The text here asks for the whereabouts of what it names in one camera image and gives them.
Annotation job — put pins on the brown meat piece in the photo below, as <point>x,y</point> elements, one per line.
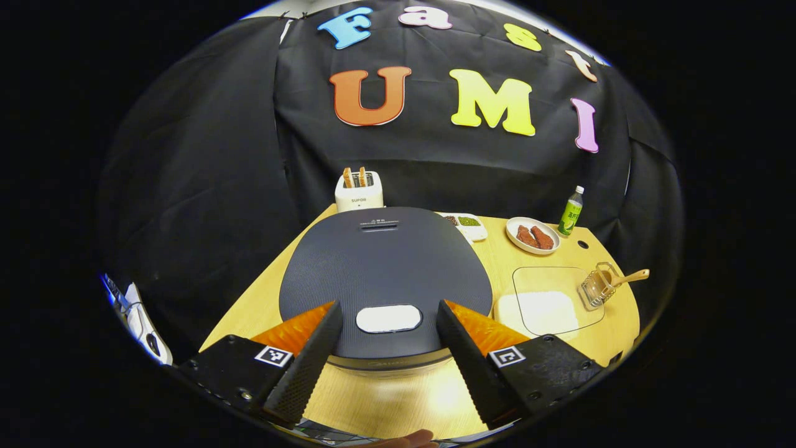
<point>543,238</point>
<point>527,236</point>

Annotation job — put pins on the green drink bottle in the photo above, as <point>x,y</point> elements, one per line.
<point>570,214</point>

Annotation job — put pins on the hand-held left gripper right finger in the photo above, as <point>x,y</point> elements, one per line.
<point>466,361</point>

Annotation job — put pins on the blue-edged white panel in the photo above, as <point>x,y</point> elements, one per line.
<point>113,291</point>

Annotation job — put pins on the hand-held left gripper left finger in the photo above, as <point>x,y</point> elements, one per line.
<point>311,361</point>

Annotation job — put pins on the toast slice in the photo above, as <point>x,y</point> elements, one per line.
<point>362,177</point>
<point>347,178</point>

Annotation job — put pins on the white toaster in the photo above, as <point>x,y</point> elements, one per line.
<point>359,199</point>

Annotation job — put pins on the clear plastic tray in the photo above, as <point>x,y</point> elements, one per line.
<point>584,320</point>

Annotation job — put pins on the white divided grain dish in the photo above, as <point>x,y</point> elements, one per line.
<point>469,225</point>

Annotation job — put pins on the black backdrop cloth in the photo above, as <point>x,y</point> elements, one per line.
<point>205,186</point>

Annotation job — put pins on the white round plate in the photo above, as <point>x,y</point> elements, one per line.
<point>513,230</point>

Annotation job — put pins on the dark grey rice cooker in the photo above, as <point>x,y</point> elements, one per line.
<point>385,267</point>

